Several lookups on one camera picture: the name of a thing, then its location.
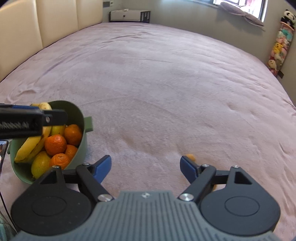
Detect orange tangerine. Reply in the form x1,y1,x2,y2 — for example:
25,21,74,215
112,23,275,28
65,145,78,161
44,134,67,156
49,153,71,170
64,124,83,146

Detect hanging plush toy organizer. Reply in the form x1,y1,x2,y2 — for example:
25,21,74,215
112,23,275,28
267,9,295,77

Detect pink bed blanket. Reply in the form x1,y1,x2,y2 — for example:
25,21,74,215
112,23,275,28
1,23,295,240

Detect wall switch panel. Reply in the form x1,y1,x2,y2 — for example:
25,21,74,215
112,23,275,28
103,1,114,8

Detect white bedside cabinet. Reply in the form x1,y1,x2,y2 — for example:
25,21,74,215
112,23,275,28
109,9,151,23

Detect grey window cushion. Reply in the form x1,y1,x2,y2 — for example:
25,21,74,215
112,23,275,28
219,2,264,27

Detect cream padded headboard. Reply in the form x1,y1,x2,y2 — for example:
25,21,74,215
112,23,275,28
1,0,103,79

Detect small brown kiwi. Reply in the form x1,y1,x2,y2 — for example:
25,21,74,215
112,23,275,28
186,154,196,162

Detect yellow banana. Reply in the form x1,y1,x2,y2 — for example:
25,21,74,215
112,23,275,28
14,102,53,164

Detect green pear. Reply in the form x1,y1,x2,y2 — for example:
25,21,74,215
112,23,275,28
31,151,51,179
50,125,67,136

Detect green colander bowl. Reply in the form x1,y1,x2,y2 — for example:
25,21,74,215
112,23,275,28
8,100,93,184

